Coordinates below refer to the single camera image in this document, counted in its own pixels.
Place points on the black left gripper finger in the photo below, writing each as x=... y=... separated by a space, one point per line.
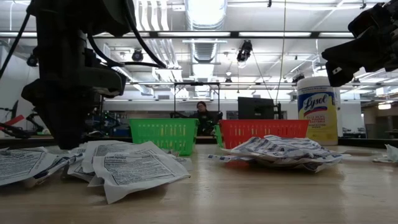
x=57 y=124
x=79 y=121

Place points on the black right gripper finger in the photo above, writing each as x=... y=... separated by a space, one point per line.
x=345 y=63

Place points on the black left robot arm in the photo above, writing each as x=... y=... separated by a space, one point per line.
x=77 y=15

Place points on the black background robot arm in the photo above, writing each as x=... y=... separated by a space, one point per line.
x=32 y=119

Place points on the white LED light bar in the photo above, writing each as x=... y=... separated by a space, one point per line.
x=12 y=34
x=335 y=34
x=202 y=34
x=273 y=34

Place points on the white blue alcohol wipe packet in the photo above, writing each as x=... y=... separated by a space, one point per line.
x=21 y=163
x=77 y=172
x=102 y=149
x=172 y=152
x=183 y=162
x=136 y=171
x=59 y=163

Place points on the blue box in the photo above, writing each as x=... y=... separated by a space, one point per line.
x=122 y=132

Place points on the Lysol wipes canister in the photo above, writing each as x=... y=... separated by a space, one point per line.
x=317 y=105

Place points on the green plastic basket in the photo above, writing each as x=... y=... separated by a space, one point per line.
x=218 y=135
x=164 y=133

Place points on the white blue-striped bandage wrapper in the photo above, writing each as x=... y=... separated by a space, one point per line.
x=304 y=144
x=224 y=158
x=311 y=161
x=264 y=146

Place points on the black computer monitor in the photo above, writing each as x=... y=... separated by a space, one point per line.
x=255 y=107

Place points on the small pale sachet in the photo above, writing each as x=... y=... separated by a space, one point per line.
x=390 y=154

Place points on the red plastic basket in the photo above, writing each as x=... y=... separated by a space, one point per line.
x=248 y=129

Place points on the person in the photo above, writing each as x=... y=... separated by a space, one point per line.
x=203 y=119

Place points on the black mounted camera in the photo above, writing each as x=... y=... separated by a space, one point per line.
x=32 y=60
x=137 y=56

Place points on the black overhead camera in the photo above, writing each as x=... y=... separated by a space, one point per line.
x=244 y=51

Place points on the black background rig frame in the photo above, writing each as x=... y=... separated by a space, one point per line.
x=196 y=83

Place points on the silver ceiling air duct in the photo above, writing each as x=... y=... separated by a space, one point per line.
x=205 y=53

